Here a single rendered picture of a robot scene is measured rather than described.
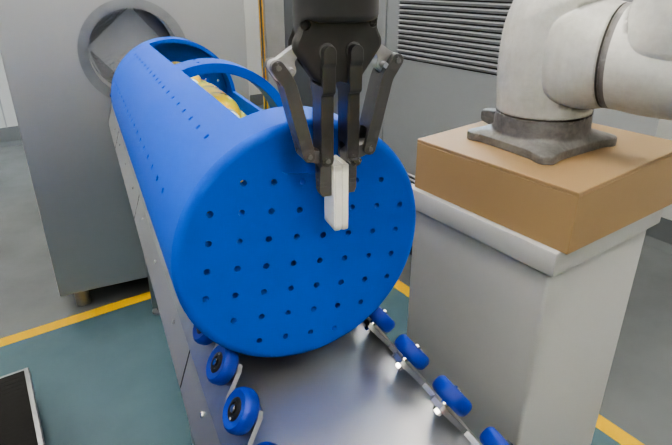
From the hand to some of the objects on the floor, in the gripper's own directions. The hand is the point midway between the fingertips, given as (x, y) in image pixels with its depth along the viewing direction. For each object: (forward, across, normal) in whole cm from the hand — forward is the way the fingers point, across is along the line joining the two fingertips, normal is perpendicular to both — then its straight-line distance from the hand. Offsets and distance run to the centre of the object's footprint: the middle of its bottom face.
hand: (336, 193), depth 51 cm
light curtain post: (+117, +23, +110) cm, 162 cm away
